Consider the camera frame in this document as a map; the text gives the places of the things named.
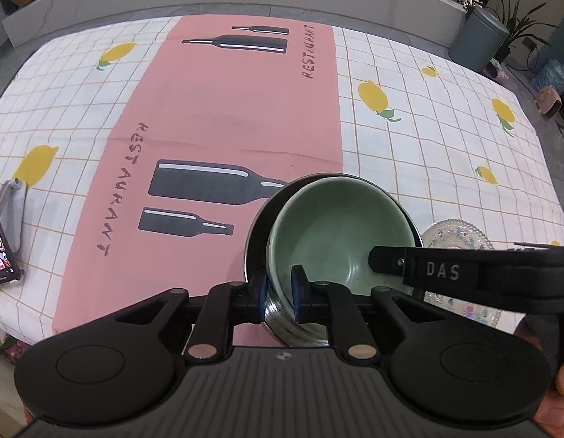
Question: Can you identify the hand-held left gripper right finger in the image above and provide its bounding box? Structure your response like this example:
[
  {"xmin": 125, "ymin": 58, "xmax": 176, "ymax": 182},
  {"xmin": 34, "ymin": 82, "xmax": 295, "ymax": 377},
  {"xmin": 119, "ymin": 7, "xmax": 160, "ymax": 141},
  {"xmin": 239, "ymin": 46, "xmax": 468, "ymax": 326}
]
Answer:
[{"xmin": 291, "ymin": 264, "xmax": 451, "ymax": 368}]

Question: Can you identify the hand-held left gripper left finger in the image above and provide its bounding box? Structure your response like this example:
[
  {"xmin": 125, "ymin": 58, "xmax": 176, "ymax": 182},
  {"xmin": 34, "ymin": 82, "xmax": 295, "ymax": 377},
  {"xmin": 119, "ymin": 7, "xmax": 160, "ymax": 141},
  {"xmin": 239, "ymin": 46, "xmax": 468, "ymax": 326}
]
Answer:
[{"xmin": 109, "ymin": 268, "xmax": 270, "ymax": 366}]

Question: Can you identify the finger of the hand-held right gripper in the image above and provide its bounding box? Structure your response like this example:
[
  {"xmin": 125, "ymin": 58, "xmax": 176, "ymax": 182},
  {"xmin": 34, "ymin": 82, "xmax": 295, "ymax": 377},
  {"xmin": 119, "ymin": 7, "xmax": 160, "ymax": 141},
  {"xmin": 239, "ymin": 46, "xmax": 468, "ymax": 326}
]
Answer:
[{"xmin": 368, "ymin": 245, "xmax": 422, "ymax": 286}]

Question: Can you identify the orange steel bowl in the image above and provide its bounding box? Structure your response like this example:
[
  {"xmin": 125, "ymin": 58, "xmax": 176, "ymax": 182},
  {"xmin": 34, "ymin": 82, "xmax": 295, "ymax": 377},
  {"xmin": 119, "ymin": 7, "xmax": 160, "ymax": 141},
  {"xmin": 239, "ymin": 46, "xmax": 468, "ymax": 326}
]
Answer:
[{"xmin": 243, "ymin": 172, "xmax": 425, "ymax": 347}]

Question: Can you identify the clear glass plate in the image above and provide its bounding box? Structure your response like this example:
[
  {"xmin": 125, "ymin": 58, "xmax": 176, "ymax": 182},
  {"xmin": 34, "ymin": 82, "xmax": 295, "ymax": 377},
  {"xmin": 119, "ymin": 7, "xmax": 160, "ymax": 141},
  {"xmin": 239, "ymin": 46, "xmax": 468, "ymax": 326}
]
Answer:
[{"xmin": 420, "ymin": 219, "xmax": 506, "ymax": 329}]

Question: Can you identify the green ceramic bowl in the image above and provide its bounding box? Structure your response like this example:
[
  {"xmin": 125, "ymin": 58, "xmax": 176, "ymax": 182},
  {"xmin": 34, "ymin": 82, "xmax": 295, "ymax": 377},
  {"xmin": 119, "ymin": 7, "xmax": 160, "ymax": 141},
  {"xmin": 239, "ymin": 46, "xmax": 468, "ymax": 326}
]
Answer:
[{"xmin": 266, "ymin": 177, "xmax": 417, "ymax": 327}]

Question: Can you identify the white checked lemon tablecloth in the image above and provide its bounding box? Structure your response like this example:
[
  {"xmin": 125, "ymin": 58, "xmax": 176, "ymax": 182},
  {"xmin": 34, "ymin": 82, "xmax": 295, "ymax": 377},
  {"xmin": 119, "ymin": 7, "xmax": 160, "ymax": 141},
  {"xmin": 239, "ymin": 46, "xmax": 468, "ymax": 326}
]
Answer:
[{"xmin": 0, "ymin": 14, "xmax": 564, "ymax": 347}]

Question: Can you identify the pink space heater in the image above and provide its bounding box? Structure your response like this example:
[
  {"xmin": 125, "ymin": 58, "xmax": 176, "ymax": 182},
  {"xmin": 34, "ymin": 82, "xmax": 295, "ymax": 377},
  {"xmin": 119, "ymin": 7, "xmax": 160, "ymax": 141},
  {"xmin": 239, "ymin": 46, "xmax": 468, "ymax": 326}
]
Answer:
[{"xmin": 535, "ymin": 89, "xmax": 564, "ymax": 119}]

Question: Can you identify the pink bottle-print table runner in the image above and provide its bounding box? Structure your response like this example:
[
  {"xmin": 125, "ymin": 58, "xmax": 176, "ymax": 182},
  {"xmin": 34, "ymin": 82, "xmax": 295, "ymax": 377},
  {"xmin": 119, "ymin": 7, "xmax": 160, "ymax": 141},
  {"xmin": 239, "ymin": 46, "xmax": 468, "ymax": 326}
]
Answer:
[{"xmin": 51, "ymin": 15, "xmax": 347, "ymax": 335}]

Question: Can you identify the blue water jug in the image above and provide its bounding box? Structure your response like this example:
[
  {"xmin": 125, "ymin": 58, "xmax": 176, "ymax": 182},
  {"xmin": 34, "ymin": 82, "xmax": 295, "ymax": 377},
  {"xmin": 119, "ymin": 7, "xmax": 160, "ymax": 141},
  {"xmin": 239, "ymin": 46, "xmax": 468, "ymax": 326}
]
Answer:
[{"xmin": 533, "ymin": 59, "xmax": 564, "ymax": 94}]

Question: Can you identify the tall potted plant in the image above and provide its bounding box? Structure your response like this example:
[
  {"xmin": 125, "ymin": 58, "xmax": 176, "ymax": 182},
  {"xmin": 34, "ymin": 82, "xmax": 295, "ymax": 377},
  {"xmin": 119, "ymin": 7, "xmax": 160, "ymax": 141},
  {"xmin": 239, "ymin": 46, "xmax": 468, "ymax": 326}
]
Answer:
[{"xmin": 489, "ymin": 0, "xmax": 561, "ymax": 65}]

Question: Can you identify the grey pedal bin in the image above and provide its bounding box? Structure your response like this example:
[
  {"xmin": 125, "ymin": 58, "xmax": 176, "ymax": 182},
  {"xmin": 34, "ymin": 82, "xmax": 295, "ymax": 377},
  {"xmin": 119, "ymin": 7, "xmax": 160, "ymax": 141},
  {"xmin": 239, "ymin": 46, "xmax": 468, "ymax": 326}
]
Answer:
[{"xmin": 448, "ymin": 5, "xmax": 511, "ymax": 73}]

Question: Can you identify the grey phone stand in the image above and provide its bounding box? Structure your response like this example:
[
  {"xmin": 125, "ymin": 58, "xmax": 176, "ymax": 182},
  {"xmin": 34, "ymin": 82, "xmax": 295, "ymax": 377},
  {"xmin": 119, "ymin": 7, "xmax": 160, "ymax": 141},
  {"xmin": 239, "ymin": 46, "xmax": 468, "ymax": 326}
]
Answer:
[{"xmin": 0, "ymin": 178, "xmax": 28, "ymax": 261}]

